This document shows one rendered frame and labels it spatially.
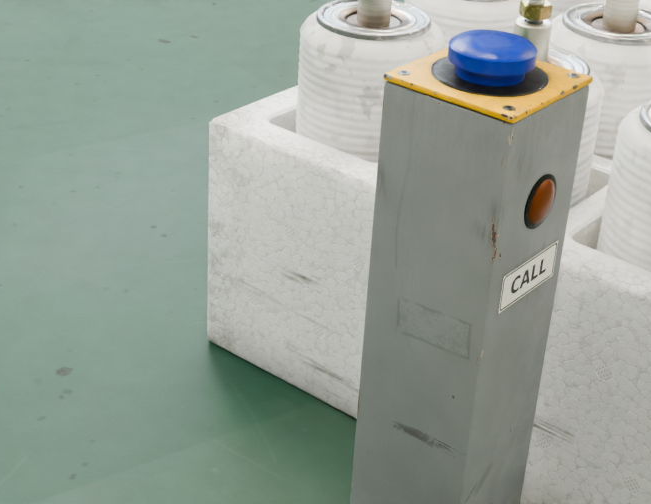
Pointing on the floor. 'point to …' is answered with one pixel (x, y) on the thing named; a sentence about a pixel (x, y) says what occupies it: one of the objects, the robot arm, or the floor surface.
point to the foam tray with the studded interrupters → (224, 221)
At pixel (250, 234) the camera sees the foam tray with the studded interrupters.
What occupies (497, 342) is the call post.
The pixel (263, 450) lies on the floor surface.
